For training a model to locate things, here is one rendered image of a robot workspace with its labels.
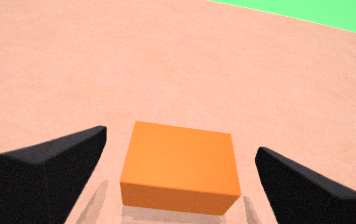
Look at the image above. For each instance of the orange block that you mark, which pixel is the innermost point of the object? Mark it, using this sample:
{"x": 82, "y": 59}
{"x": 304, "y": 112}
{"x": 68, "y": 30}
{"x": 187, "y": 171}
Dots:
{"x": 179, "y": 169}

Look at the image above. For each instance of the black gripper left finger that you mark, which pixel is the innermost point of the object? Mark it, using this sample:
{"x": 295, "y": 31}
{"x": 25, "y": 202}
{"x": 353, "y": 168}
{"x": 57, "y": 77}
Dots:
{"x": 40, "y": 184}

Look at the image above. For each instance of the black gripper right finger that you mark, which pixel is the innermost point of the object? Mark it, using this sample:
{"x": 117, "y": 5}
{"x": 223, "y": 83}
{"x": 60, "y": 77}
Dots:
{"x": 299, "y": 195}

